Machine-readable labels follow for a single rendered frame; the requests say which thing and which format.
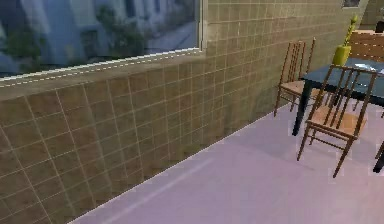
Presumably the brown wooden chair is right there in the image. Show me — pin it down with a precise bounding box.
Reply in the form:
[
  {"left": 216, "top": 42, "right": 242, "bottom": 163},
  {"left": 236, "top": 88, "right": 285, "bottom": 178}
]
[
  {"left": 273, "top": 37, "right": 322, "bottom": 118},
  {"left": 296, "top": 64, "right": 379, "bottom": 179}
]

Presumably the yellow-green vase with plant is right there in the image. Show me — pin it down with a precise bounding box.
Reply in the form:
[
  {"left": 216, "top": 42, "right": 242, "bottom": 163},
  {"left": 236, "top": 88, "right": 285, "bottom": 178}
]
[{"left": 332, "top": 14, "right": 359, "bottom": 67}]

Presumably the dark glass-top table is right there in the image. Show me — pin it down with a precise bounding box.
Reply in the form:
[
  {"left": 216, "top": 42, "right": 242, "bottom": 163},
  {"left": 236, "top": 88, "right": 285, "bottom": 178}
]
[{"left": 291, "top": 57, "right": 384, "bottom": 174}]

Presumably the brown wooden cabinet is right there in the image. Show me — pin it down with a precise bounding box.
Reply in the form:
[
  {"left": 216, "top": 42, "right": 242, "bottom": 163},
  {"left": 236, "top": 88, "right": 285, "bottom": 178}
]
[{"left": 348, "top": 29, "right": 384, "bottom": 64}]

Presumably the large wall window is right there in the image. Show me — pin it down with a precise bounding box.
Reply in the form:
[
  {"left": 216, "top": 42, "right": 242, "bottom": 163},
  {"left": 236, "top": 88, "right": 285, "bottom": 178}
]
[{"left": 0, "top": 0, "right": 208, "bottom": 88}]

